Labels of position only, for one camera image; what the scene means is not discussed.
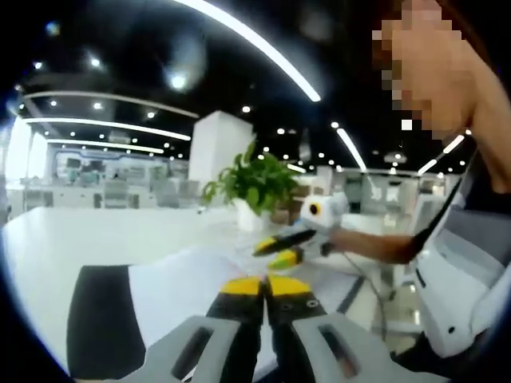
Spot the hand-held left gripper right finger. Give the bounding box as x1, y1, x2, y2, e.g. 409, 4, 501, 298
265, 274, 404, 383

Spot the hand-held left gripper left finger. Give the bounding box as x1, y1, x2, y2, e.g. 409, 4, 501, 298
143, 277, 267, 383

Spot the brown wooden cabinet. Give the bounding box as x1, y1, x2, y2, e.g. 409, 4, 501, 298
271, 185, 312, 225

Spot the green plant in white pot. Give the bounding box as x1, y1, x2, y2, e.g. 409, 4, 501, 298
199, 141, 300, 233

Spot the straight ceiling light strip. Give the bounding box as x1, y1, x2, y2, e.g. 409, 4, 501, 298
336, 127, 367, 172
26, 117, 192, 141
46, 139, 164, 155

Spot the white square pillar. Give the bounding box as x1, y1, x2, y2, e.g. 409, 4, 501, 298
188, 110, 256, 187

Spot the person's bare neck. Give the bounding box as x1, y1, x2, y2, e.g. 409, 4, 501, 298
465, 51, 511, 192

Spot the long curved ceiling light strip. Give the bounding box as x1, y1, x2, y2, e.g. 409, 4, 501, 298
175, 0, 323, 103

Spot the row of white low cabinets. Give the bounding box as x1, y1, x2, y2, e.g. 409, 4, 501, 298
7, 185, 200, 211

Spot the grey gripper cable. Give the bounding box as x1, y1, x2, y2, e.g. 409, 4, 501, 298
343, 253, 390, 342

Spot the black shoulder strap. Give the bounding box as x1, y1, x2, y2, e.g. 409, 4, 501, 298
406, 149, 480, 264

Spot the blue framed wall display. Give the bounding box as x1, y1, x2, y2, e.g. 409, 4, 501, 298
53, 149, 188, 188

